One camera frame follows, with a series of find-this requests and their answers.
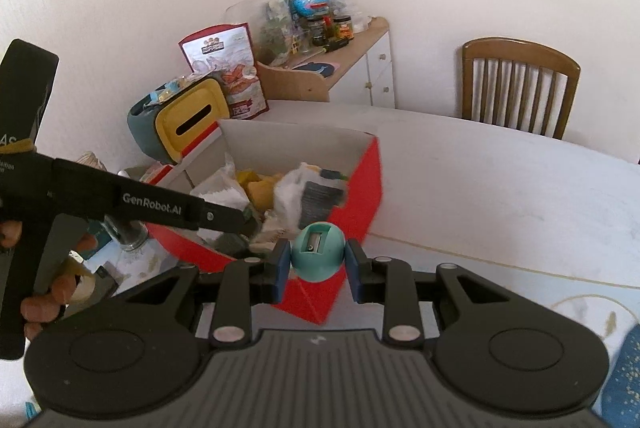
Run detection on teal round sharpener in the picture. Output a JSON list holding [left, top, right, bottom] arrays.
[[291, 222, 345, 283]]

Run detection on black items small bag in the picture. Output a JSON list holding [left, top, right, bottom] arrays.
[[297, 182, 345, 229]]

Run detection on yellow plush toy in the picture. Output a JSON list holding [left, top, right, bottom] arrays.
[[236, 170, 283, 213]]

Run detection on silver foil bag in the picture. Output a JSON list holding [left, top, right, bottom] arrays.
[[196, 226, 284, 258]]

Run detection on person left hand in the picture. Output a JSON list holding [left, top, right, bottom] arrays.
[[1, 221, 98, 341]]

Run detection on red cardboard box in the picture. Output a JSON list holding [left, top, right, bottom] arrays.
[[119, 118, 385, 326]]

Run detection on yellow green tissue box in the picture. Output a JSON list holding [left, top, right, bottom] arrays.
[[127, 73, 230, 165]]

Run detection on wooden side cabinet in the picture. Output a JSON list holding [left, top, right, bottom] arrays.
[[257, 17, 396, 108]]

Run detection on screwdriver yellow black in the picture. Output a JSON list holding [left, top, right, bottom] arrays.
[[323, 38, 350, 53]]

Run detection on red white snack bag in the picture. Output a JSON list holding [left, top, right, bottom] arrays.
[[179, 22, 268, 119]]

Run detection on glass jar orange contents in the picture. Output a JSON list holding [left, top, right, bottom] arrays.
[[333, 15, 355, 40]]

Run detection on wooden chair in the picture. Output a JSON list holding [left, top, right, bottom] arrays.
[[461, 36, 582, 140]]

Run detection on blue globe toy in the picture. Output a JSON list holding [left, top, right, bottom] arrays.
[[290, 0, 332, 19]]

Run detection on blue placemat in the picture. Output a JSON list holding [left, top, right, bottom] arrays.
[[600, 325, 640, 428]]

